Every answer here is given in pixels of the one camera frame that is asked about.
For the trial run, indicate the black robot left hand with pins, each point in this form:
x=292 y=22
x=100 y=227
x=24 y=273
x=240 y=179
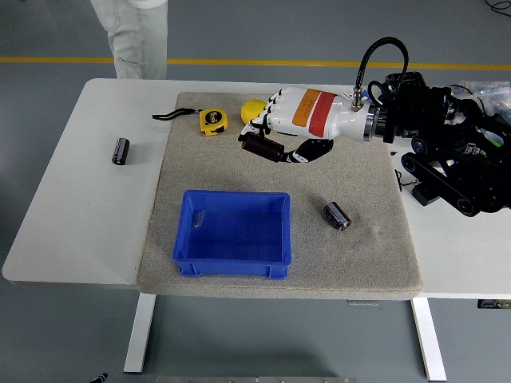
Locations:
x=99 y=379

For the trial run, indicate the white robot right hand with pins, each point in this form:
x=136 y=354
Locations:
x=311 y=113

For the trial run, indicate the dark brown ribbed battery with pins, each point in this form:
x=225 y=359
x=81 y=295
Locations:
x=263 y=147

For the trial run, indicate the black battery with silver stripe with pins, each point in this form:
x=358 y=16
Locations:
x=337 y=216

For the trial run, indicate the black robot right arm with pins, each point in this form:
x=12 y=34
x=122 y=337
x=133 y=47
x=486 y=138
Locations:
x=439 y=175

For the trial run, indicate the blue plastic box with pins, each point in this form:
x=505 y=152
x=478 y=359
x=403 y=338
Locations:
x=235 y=239

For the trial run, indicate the black battery with grey stripe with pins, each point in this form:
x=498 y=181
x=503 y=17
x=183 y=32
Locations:
x=120 y=151

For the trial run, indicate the white table leg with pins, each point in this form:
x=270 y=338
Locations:
x=139 y=335
x=429 y=339

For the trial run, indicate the yellow lemon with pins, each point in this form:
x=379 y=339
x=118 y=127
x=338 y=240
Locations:
x=251 y=109

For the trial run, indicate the grey-brown table mat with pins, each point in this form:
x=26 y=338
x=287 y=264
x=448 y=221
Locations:
x=279 y=187

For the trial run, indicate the black glossy device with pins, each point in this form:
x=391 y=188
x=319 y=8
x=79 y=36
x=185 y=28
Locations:
x=407 y=77

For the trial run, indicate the clear plastic bag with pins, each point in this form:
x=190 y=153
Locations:
x=495 y=89

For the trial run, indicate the person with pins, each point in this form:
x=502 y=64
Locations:
x=135 y=40

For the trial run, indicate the black table control panel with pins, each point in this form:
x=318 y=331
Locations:
x=494 y=303

